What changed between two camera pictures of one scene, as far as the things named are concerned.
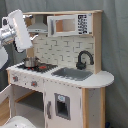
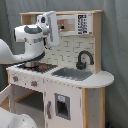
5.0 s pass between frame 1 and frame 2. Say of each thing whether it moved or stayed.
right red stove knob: stayed
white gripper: moved
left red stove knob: stayed
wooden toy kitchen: stayed
